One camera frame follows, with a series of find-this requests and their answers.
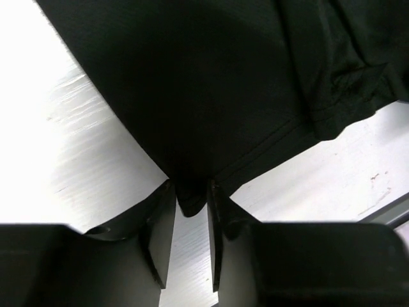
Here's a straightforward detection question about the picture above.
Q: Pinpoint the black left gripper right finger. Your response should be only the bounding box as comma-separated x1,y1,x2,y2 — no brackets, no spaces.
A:
207,182,408,306

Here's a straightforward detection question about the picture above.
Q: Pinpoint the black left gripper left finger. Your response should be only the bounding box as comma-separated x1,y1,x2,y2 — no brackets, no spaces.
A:
1,181,176,306

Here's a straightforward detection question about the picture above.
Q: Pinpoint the black t-shirt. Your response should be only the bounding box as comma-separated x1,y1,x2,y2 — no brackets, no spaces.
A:
38,1,408,217

